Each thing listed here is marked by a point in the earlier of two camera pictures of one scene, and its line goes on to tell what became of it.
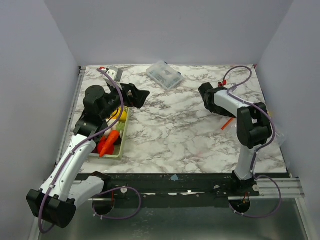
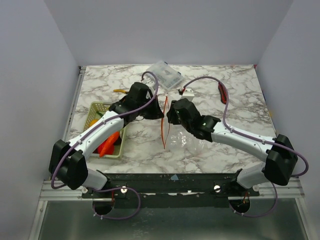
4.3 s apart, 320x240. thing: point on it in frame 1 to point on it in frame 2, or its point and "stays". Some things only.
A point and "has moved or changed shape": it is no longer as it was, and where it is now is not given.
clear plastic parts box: (164, 75) stays
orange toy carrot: (111, 139) stays
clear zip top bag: (279, 144) has moved or changed shape
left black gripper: (139, 97) to (157, 113)
